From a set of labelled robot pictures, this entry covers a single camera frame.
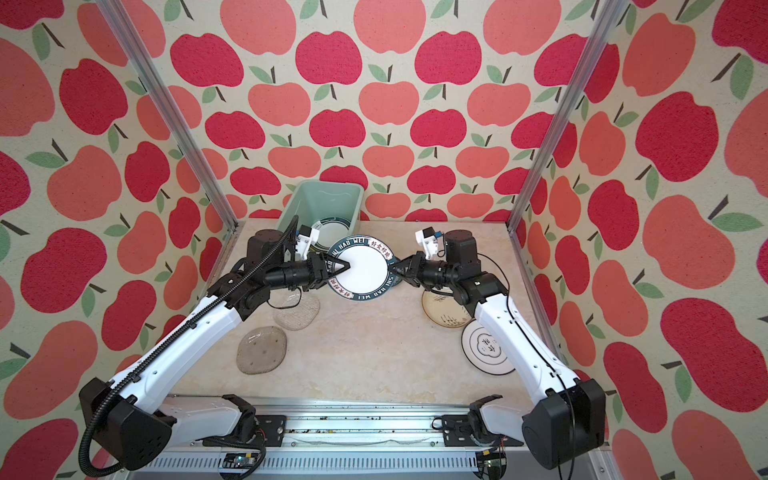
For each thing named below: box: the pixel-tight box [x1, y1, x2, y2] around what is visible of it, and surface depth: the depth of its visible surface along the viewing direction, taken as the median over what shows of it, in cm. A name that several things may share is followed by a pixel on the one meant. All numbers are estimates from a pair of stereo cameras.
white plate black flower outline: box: [461, 319, 516, 375], surface depth 90 cm
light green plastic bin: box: [277, 180, 365, 236], surface depth 112 cm
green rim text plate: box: [328, 235, 398, 302], surface depth 74 cm
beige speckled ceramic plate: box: [422, 290, 473, 328], surface depth 96 cm
